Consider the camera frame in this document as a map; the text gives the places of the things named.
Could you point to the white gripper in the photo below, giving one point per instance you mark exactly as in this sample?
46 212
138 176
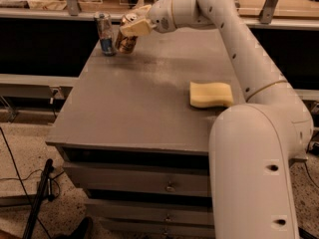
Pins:
160 16

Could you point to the orange soda can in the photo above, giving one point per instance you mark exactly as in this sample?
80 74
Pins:
126 44

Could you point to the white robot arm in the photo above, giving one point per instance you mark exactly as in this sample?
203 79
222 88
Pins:
250 145

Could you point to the redbull can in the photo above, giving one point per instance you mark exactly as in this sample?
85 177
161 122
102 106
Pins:
105 31

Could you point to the yellow sponge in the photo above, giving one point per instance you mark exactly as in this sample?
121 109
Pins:
209 95

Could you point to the grey drawer cabinet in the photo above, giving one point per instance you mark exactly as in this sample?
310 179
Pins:
132 141

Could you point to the black tripod leg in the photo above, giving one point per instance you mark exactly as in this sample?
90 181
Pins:
36 203

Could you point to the metal railing post right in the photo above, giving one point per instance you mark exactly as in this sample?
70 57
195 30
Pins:
267 11

